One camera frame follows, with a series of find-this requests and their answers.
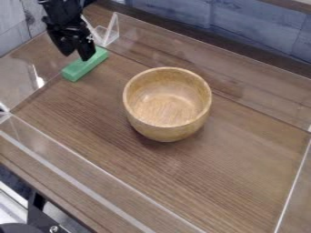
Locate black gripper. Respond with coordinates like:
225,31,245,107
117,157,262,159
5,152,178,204
38,0,97,61

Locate green rectangular stick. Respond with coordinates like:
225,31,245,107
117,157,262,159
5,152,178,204
62,46,109,82

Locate wooden bowl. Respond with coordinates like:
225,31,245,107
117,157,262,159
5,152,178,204
123,66,213,142

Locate clear acrylic enclosure wall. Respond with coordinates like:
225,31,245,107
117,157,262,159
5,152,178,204
0,104,206,233

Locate black table frame leg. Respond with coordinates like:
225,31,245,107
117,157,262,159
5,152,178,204
27,192,82,233

